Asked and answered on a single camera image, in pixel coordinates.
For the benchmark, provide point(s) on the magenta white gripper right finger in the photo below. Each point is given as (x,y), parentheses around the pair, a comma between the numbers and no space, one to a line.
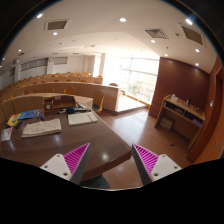
(151,166)

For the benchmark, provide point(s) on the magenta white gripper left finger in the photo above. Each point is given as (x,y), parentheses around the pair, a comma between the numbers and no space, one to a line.
(69,166)

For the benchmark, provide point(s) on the beige folded towel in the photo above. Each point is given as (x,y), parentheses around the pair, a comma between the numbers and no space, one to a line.
(41,128)

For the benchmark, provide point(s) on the cardboard box in cabinet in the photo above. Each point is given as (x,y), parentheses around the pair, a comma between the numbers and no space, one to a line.
(166,123)

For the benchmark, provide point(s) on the wooden side cabinet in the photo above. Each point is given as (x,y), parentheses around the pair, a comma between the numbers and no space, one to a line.
(187,119)

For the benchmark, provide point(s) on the wooden desktop organizer box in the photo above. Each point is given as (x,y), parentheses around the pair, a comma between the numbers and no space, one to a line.
(58,102)

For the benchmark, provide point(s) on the yellow wooden chair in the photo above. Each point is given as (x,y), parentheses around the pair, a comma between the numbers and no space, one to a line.
(98,99)

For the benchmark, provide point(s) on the white paper packet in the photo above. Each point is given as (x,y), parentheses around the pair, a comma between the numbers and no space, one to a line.
(6,134)

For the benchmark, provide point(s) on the yellow packet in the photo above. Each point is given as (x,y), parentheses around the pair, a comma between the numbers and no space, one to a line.
(14,120)

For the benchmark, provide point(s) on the long curved wooden desk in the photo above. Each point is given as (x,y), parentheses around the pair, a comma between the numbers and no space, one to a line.
(111,93)

